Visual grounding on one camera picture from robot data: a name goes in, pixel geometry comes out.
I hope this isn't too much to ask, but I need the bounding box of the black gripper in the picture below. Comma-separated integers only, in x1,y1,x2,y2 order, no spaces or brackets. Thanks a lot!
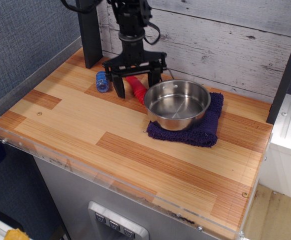
102,40,167,99

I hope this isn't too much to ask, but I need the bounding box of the red-handled metal spoon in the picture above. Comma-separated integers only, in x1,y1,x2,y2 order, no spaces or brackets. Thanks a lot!
125,76,147,104

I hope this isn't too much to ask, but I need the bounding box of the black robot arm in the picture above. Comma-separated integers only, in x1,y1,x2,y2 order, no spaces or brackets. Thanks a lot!
102,0,167,99

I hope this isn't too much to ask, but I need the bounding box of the small blue can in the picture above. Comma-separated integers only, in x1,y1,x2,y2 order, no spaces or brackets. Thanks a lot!
96,71,109,93

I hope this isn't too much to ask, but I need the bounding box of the stainless steel pot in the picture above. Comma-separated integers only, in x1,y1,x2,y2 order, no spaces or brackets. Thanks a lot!
143,79,211,131

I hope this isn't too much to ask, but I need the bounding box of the purple folded cloth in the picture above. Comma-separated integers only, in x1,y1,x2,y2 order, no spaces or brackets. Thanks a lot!
146,92,224,148

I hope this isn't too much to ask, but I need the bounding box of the silver toy fridge cabinet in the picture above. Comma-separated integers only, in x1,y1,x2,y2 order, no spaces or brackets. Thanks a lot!
32,156,216,240

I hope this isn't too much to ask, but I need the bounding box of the silver dispenser button panel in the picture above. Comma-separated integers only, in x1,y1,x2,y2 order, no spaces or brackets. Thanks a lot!
88,201,150,240

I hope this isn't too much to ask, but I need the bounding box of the white metal side unit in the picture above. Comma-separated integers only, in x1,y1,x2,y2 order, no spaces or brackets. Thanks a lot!
259,94,291,198

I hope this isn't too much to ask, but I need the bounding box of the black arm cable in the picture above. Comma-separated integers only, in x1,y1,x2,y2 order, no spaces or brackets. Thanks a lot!
60,0,161,46

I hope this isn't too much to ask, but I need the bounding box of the clear acrylic guard rail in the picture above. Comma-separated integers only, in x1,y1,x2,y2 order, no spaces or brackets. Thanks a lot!
0,39,272,240

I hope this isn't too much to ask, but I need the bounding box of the black vertical post right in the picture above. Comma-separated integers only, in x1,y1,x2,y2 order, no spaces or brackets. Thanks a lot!
266,53,291,125

